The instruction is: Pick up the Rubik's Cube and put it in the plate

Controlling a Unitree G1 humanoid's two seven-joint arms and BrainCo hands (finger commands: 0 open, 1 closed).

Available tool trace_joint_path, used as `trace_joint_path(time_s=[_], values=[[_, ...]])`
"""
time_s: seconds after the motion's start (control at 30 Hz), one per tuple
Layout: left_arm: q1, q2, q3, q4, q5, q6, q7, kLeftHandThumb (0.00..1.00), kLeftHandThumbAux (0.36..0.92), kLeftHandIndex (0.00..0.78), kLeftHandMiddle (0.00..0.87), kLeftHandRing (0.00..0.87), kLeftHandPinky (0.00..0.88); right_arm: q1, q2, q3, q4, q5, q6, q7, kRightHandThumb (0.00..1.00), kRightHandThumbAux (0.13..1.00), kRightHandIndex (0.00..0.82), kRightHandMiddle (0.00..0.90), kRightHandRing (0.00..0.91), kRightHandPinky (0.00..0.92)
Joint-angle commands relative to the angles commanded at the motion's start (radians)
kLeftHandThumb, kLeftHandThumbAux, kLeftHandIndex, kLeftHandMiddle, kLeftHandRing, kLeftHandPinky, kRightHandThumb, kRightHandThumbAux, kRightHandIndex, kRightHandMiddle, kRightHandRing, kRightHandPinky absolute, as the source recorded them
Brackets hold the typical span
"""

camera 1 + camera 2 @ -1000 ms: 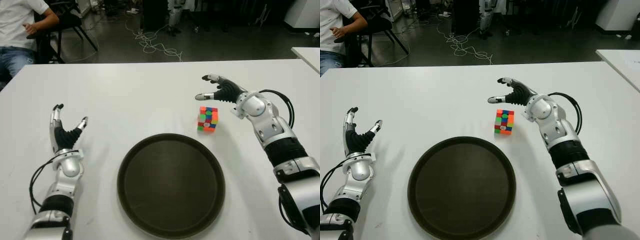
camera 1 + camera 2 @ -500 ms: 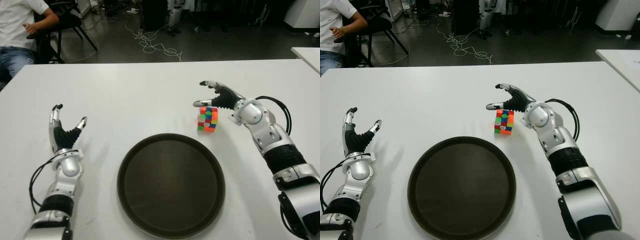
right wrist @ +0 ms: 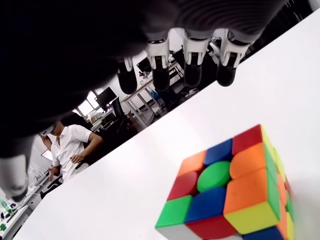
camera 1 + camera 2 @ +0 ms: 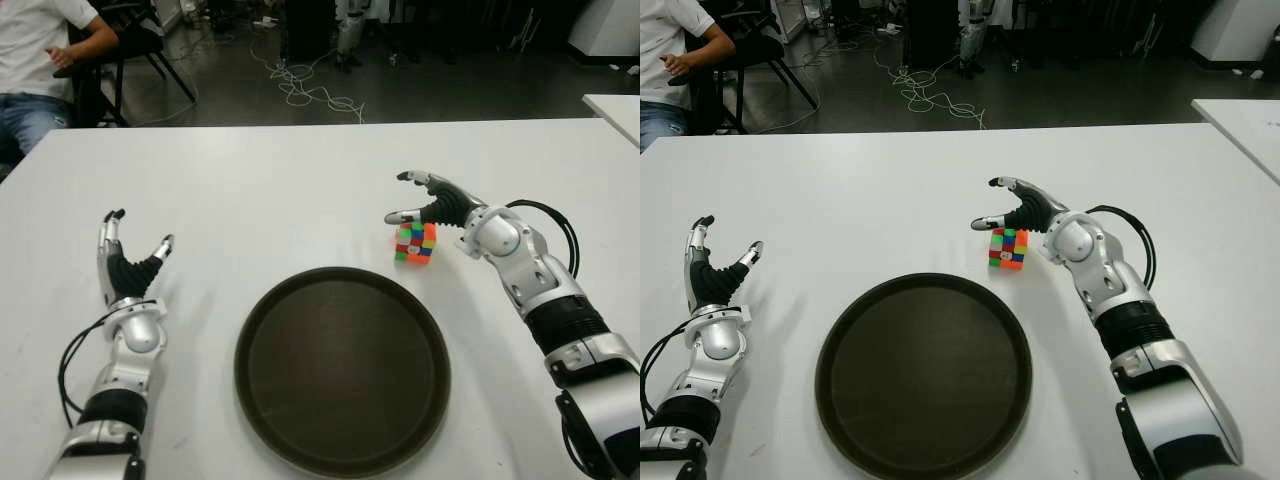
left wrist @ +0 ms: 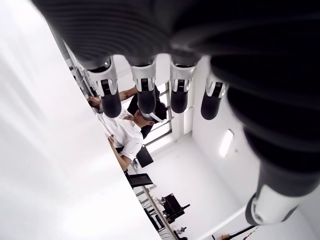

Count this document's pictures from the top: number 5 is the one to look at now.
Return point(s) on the seated person in white shirt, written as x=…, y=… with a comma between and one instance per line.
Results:
x=127, y=137

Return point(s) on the person in black shirt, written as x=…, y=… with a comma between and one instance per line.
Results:
x=131, y=106

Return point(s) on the black flat monitor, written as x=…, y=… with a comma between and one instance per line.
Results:
x=140, y=180

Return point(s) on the black machine on bench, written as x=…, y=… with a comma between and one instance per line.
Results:
x=173, y=206

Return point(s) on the black square panel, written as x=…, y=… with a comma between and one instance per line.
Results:
x=145, y=156

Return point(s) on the white VR headset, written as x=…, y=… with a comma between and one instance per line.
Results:
x=157, y=119

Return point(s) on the grey framed window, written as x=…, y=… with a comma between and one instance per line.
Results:
x=163, y=132

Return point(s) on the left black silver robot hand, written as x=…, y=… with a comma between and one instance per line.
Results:
x=225, y=37

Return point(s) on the rectangular ceiling light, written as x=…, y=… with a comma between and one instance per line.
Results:
x=226, y=142

